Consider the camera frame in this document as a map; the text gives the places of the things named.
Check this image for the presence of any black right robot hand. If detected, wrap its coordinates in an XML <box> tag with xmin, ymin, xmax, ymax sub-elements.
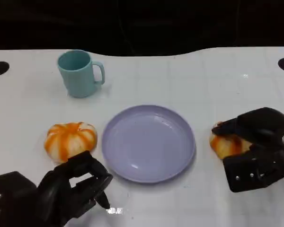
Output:
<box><xmin>212</xmin><ymin>107</ymin><xmax>284</xmax><ymax>192</ymax></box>

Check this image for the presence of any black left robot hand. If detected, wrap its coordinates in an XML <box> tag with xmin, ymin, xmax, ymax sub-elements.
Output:
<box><xmin>36</xmin><ymin>150</ymin><xmax>114</xmax><ymax>227</ymax></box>

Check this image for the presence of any orange white toy bread roll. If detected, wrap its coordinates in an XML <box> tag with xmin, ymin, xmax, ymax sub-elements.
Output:
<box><xmin>209</xmin><ymin>122</ymin><xmax>251</xmax><ymax>159</ymax></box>
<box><xmin>44</xmin><ymin>122</ymin><xmax>98</xmax><ymax>164</ymax></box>

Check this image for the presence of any lilac plate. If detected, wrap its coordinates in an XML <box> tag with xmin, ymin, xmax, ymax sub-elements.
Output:
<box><xmin>101</xmin><ymin>105</ymin><xmax>196</xmax><ymax>184</ymax></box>

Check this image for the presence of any pale green mug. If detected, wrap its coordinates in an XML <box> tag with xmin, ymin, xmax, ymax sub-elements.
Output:
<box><xmin>57</xmin><ymin>49</ymin><xmax>106</xmax><ymax>98</ymax></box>

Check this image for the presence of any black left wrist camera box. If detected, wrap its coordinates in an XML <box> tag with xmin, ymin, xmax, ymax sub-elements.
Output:
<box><xmin>0</xmin><ymin>171</ymin><xmax>38</xmax><ymax>227</ymax></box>

